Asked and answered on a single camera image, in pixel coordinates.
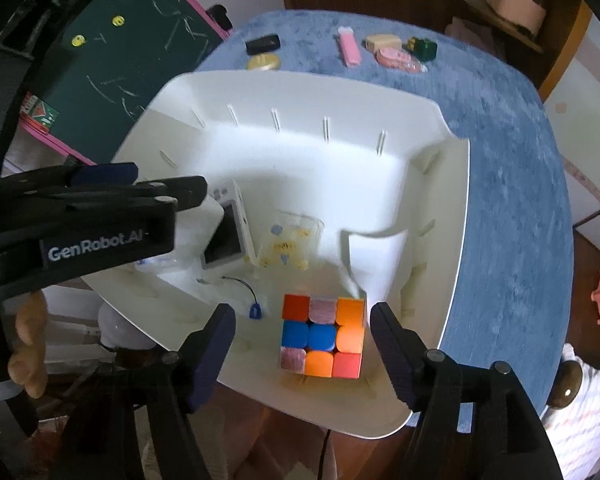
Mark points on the white plastic storage bin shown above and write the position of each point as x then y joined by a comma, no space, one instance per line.
349,190

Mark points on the white digital camera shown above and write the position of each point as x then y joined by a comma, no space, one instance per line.
231,244

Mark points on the folded pink cloth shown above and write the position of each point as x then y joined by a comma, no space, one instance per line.
467,35

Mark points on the black small block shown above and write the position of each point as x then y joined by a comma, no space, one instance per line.
262,45

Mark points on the blue printed packet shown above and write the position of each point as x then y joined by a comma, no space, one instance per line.
157,265

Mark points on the clear patterned plastic cup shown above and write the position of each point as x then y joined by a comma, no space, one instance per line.
290,242

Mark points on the green gold perfume bottle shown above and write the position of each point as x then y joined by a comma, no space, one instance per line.
424,49

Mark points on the pink white candy dispenser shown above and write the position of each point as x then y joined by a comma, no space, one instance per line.
350,52

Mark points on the gold round tin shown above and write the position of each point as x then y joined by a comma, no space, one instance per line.
264,61

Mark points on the green chalkboard pink frame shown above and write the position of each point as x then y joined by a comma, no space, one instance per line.
95,64

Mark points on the blue fuzzy table mat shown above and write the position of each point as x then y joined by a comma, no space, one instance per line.
512,298

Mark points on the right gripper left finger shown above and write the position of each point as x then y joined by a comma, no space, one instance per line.
100,438

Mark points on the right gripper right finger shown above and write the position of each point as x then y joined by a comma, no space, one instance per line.
473,422

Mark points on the black chalkboard eraser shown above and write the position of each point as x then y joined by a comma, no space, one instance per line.
218,14

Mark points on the white USB charger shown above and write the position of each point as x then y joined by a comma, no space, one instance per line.
194,228

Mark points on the person's left hand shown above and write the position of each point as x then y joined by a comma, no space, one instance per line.
26,367

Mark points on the colourful puzzle cube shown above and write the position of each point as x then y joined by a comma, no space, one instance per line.
322,337

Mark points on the pink round cartoon case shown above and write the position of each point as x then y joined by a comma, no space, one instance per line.
399,60

